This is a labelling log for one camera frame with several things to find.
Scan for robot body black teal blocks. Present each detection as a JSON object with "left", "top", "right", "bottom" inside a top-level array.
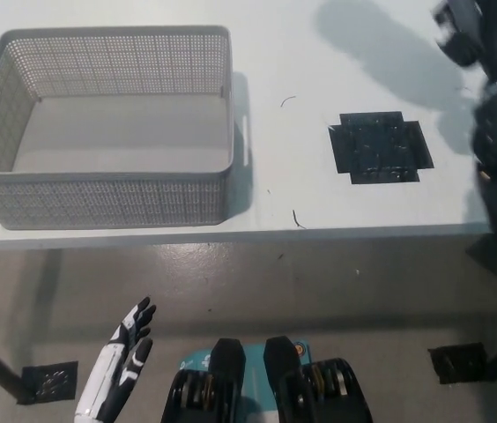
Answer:
[{"left": 167, "top": 337, "right": 373, "bottom": 423}]

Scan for robot right hand white black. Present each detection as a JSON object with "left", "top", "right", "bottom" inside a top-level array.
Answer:
[{"left": 433, "top": 0, "right": 497, "bottom": 84}]

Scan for black tape patch on desk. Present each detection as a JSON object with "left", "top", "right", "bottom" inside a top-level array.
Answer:
[{"left": 328, "top": 110, "right": 434, "bottom": 185}]

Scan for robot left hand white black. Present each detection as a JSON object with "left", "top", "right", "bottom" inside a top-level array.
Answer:
[{"left": 74, "top": 296, "right": 158, "bottom": 418}]

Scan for grey perforated plastic basket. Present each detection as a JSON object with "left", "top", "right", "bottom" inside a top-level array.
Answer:
[{"left": 0, "top": 25, "right": 236, "bottom": 231}]

